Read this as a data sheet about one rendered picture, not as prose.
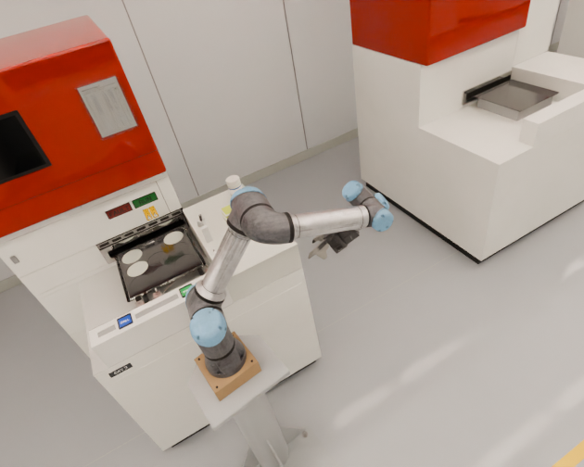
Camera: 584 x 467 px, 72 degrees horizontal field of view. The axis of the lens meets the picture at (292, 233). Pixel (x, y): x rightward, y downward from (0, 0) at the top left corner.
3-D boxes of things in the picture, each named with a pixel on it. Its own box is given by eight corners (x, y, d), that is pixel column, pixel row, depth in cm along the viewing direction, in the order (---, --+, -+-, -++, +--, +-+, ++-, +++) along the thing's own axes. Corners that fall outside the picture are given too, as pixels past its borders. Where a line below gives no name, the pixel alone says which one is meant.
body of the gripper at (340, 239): (335, 255, 156) (360, 237, 151) (321, 239, 154) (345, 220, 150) (336, 246, 163) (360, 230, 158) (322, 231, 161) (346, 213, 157)
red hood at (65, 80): (-7, 173, 223) (-91, 63, 184) (136, 122, 245) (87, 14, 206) (-18, 246, 169) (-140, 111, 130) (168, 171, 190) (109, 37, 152)
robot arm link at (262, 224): (252, 228, 111) (399, 207, 128) (241, 208, 119) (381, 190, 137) (250, 260, 118) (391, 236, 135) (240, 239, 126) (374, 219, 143)
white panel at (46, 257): (37, 296, 200) (-16, 236, 174) (190, 227, 222) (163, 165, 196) (37, 300, 198) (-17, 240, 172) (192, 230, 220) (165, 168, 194)
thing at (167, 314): (104, 351, 167) (87, 331, 158) (225, 289, 182) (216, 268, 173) (107, 368, 160) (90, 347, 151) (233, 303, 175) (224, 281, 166)
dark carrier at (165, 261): (118, 256, 202) (117, 255, 201) (182, 227, 211) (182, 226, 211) (130, 298, 177) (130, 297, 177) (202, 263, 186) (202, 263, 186)
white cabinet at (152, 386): (143, 368, 256) (78, 282, 204) (276, 297, 282) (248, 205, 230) (169, 460, 210) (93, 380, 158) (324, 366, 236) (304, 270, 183)
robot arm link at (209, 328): (205, 365, 135) (190, 342, 126) (197, 334, 145) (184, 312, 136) (238, 349, 137) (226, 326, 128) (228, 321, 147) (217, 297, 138)
